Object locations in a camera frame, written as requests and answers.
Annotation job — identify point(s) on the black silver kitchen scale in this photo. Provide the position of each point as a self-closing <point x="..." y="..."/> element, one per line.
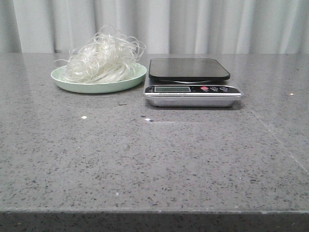
<point x="189" y="82"/>

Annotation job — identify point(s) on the white pleated curtain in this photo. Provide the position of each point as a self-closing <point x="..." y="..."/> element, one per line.
<point x="165" y="26"/>

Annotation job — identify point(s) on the white vermicelli noodle bundle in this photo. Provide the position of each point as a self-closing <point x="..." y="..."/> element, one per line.
<point x="108" y="57"/>

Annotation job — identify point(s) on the light green round plate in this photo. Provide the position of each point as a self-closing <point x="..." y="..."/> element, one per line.
<point x="134" y="80"/>

